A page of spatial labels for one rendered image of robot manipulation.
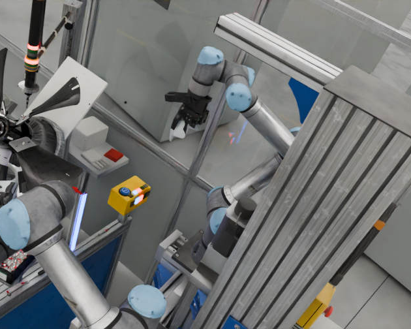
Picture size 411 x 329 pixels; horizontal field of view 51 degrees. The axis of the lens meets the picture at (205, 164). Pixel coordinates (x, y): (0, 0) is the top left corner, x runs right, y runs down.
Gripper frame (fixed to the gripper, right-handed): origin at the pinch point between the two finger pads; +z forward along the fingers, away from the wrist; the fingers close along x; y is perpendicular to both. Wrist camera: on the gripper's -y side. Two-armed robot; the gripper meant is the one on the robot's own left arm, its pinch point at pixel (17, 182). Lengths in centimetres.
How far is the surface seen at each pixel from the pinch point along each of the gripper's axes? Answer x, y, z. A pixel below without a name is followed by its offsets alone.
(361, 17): -75, -111, 29
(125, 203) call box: 16.7, -39.5, 14.4
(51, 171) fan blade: 1.5, -9.8, 10.5
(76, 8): -39, -4, 79
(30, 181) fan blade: 2.8, -3.5, 4.8
